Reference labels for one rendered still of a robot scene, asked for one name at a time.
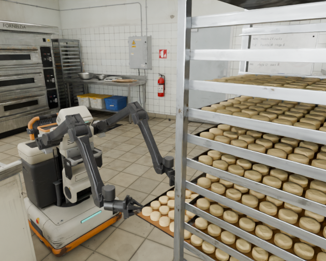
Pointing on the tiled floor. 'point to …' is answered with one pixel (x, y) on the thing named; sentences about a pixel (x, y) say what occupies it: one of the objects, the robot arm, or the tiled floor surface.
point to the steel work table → (108, 85)
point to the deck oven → (20, 76)
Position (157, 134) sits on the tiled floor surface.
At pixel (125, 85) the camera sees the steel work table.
